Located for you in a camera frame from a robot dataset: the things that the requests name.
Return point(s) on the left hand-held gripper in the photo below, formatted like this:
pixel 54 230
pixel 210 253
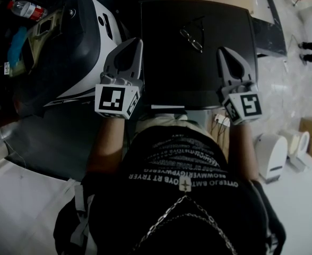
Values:
pixel 111 100

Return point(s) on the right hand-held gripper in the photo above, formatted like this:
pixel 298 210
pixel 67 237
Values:
pixel 249 105

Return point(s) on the person's left forearm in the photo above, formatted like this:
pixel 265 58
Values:
pixel 108 145

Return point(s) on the person's right forearm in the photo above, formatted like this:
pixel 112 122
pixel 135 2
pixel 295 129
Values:
pixel 244 153

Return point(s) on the white and black machine housing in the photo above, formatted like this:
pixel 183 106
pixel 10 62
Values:
pixel 73 49

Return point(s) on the black marble slab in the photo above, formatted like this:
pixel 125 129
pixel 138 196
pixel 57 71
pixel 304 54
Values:
pixel 270 38

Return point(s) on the thin-framed eyeglasses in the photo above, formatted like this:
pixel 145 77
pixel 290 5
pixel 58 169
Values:
pixel 194 41

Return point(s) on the white power strip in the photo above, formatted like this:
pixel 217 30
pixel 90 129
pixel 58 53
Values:
pixel 221 119

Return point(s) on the beige trousers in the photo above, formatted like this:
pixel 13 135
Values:
pixel 169 119

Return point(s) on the white dome-topped dispenser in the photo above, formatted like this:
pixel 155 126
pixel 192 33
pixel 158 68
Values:
pixel 272 158

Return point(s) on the white paper roll holder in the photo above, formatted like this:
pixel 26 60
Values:
pixel 298 145

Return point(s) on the clear plastic bottle red label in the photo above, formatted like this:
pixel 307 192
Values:
pixel 28 9

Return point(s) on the blue cloth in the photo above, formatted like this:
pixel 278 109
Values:
pixel 16 44

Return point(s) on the black printed t-shirt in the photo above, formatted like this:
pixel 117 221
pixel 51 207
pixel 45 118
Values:
pixel 193 222

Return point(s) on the beige plastic frame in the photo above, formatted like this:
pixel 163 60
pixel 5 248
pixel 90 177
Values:
pixel 43 28

